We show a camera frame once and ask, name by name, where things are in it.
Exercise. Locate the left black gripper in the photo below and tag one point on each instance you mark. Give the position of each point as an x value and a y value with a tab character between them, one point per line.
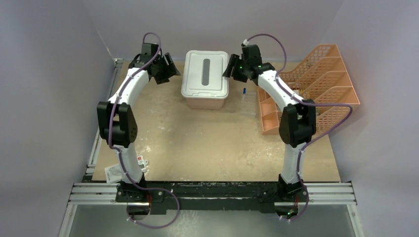
168	72

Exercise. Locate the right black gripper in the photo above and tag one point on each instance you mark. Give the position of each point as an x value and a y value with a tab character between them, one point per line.
234	62

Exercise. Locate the white plastic bin lid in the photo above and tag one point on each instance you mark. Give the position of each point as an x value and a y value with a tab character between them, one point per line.
203	75

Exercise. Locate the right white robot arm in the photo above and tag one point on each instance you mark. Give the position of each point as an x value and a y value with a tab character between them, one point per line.
298	119

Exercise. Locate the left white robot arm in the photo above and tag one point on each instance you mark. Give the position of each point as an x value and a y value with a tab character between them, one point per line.
117	124

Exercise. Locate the clear test tube rack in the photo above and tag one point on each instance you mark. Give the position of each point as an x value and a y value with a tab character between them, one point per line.
248	103

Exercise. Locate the pink plastic bin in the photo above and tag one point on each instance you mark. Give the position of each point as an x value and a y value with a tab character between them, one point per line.
203	103

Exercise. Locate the orange mesh file organizer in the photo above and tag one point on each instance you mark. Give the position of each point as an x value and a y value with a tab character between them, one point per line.
323	77

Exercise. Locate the blister pack with label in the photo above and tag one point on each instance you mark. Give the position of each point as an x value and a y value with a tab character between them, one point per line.
114	173

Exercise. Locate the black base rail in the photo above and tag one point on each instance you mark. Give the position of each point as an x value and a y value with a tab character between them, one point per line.
157	197

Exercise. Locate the aluminium frame rail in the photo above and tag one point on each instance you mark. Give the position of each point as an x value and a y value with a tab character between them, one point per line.
319	194

